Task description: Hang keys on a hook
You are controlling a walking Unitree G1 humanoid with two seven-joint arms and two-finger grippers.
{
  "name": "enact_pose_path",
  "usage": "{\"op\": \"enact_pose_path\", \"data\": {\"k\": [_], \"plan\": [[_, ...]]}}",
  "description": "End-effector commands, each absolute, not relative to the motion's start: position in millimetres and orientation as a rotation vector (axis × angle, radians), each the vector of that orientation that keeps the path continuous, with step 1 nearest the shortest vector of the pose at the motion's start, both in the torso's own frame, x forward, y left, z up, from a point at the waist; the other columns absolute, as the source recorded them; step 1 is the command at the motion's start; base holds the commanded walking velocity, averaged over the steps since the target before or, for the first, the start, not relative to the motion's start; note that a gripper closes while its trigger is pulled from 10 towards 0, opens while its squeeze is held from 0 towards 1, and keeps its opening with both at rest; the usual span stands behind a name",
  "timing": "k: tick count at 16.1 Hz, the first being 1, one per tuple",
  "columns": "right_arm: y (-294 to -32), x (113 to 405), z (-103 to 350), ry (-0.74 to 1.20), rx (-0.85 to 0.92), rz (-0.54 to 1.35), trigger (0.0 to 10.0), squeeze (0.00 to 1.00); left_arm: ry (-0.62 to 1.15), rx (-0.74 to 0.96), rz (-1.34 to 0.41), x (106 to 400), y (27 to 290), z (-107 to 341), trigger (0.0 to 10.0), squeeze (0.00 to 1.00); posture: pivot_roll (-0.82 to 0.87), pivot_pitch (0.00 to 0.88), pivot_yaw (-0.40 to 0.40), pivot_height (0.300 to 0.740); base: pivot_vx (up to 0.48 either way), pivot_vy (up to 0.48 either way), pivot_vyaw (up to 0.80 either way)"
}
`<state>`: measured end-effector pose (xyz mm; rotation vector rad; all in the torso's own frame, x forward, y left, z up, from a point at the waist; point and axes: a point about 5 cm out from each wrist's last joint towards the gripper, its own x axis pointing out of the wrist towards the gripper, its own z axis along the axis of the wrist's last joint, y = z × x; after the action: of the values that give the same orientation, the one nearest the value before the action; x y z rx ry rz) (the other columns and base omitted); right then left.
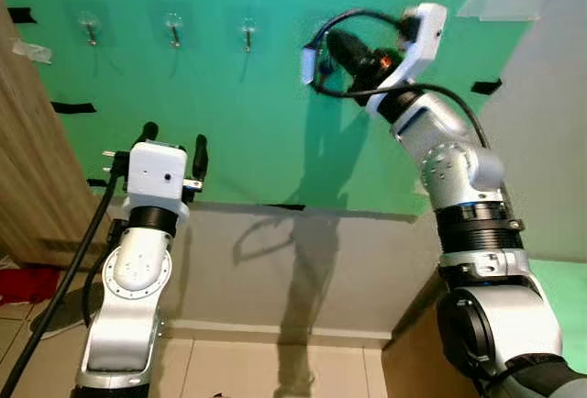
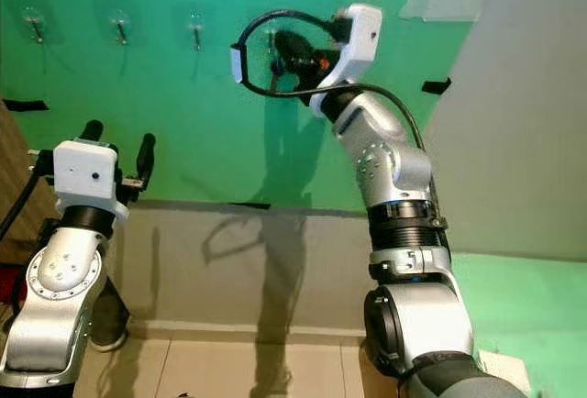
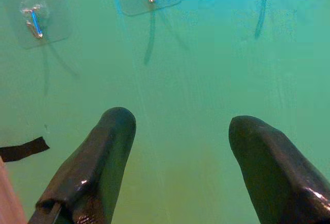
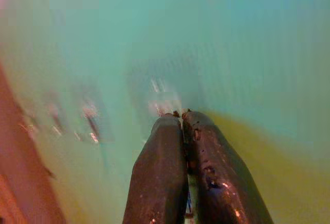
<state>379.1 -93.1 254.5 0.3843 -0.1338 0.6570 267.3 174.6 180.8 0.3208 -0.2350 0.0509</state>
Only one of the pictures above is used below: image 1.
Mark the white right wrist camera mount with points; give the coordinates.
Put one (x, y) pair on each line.
(424, 36)

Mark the clear adhesive wall hook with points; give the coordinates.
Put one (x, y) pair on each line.
(249, 29)
(90, 24)
(174, 25)

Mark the red cloth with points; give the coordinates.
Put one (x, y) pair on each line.
(23, 285)

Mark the white tape piece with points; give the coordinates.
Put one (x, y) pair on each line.
(32, 49)

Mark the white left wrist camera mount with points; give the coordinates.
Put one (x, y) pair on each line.
(156, 173)

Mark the green wall sheet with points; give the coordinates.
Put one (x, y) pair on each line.
(229, 141)

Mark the black tape strip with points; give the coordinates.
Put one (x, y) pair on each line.
(95, 182)
(486, 87)
(286, 205)
(73, 107)
(22, 15)

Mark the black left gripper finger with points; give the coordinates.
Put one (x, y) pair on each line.
(148, 134)
(199, 155)

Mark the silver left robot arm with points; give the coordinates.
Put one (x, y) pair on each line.
(133, 270)

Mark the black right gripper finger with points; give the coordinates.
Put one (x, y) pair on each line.
(347, 45)

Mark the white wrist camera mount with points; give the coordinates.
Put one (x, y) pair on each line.
(424, 36)
(156, 173)

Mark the wooden door panel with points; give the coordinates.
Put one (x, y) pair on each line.
(37, 187)

